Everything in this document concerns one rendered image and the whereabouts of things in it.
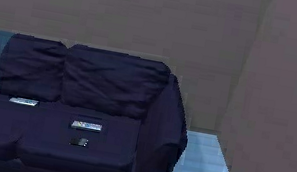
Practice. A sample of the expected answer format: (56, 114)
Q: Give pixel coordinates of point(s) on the dark navy sofa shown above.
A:
(106, 83)

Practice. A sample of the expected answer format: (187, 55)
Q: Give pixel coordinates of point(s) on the small black phone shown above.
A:
(79, 142)

